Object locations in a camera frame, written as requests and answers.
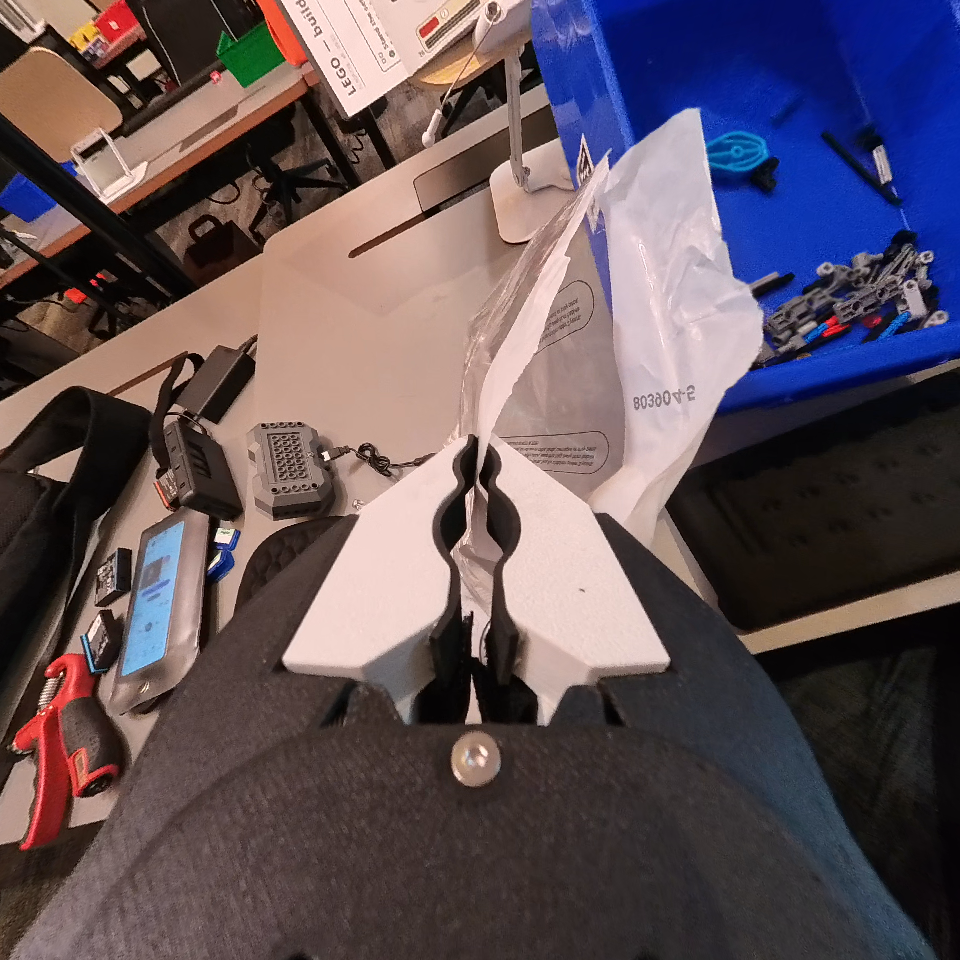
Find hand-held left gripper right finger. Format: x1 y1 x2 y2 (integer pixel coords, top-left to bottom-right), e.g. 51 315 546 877
477 437 672 727

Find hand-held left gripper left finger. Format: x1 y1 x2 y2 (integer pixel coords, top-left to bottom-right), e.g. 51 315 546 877
282 435 481 727

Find numbered white plastic bag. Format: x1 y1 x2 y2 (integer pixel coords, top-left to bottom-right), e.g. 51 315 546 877
459 107 766 725

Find blue plastic bin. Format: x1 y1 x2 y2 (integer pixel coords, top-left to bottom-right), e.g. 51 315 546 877
529 0 960 416

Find black mesh wrist rest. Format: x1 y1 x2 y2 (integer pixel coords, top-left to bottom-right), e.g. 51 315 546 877
234 516 355 618

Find grey toy battery box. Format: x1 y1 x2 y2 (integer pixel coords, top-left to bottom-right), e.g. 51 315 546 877
245 420 337 522

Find blue memory card case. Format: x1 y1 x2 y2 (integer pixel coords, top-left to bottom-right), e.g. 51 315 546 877
205 526 243 584

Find phone in clear pouch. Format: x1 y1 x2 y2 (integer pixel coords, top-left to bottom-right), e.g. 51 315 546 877
99 508 216 719

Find black battery charger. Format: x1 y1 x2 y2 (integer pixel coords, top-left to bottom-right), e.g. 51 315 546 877
148 418 246 522

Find small black battery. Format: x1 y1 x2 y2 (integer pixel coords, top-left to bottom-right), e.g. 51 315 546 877
94 546 135 608
80 609 126 674

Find black power adapter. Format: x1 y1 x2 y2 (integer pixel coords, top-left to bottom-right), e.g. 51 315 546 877
178 343 258 426

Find red hand grip tool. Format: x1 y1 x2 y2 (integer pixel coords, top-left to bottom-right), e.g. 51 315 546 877
6 651 126 854

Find black backpack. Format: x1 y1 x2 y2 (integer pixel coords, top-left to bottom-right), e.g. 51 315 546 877
0 384 157 676

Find black bag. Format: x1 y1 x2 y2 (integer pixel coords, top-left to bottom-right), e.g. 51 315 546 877
183 215 261 280

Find white book stand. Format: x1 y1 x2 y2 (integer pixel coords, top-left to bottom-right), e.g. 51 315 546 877
414 0 597 246

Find pile of grey toy parts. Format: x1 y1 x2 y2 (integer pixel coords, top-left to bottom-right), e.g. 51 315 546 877
748 231 952 370

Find teal oval toy part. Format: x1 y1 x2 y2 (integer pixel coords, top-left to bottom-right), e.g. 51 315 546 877
705 129 781 189

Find wooden top work table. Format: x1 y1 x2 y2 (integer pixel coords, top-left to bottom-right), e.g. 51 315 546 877
0 63 320 290

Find clear acrylic stand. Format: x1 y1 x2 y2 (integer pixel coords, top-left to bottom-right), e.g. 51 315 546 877
70 126 153 199

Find black toy axle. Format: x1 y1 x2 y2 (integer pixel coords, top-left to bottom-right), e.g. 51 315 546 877
819 131 903 207

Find white instruction sheet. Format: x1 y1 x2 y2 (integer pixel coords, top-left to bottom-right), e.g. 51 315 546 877
277 0 423 120

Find green plastic bin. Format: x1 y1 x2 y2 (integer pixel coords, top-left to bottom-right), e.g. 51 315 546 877
215 20 289 90

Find toy instruction booklet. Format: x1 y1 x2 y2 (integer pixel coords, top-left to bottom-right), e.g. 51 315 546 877
373 0 490 78

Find beige chair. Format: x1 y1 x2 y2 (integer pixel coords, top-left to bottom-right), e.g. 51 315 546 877
0 46 126 163

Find red plastic bin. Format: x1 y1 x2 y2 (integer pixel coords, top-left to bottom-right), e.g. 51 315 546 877
90 0 148 48

